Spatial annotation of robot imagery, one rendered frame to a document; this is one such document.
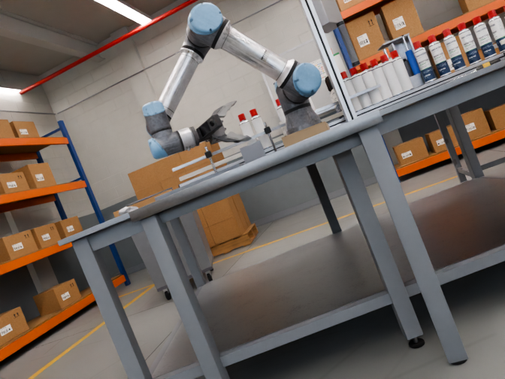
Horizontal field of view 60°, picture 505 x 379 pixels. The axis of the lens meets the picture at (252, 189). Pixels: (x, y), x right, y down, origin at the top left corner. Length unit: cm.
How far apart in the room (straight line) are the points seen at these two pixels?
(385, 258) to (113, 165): 646
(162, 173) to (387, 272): 431
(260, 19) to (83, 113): 330
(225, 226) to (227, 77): 251
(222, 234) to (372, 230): 405
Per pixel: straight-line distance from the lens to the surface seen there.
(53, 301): 568
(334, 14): 219
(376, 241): 161
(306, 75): 167
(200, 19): 166
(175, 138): 155
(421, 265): 147
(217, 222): 551
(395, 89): 225
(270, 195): 680
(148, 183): 571
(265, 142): 215
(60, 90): 823
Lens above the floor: 79
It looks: 2 degrees down
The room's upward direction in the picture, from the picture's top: 22 degrees counter-clockwise
